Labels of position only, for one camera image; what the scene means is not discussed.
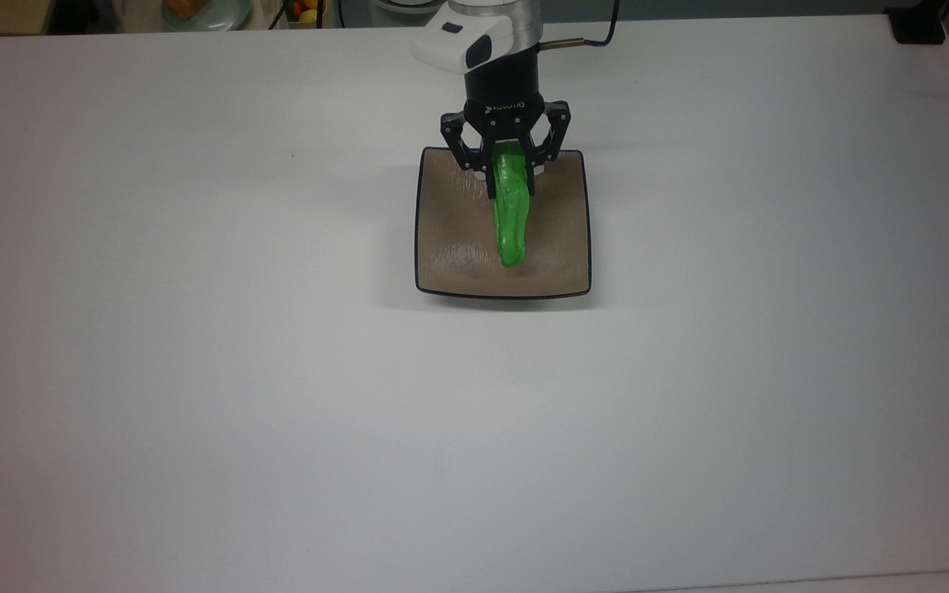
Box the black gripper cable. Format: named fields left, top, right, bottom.
left=540, top=0, right=621, bottom=49

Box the square brown ceramic plate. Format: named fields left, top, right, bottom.
left=414, top=146, right=593, bottom=300

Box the small colourful fruit pile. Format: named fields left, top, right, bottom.
left=283, top=0, right=329, bottom=27

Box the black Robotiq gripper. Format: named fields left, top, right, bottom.
left=441, top=45, right=573, bottom=201

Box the green chili pepper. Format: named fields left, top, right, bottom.
left=492, top=141, right=534, bottom=268

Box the plate with orange food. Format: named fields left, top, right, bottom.
left=161, top=0, right=254, bottom=33

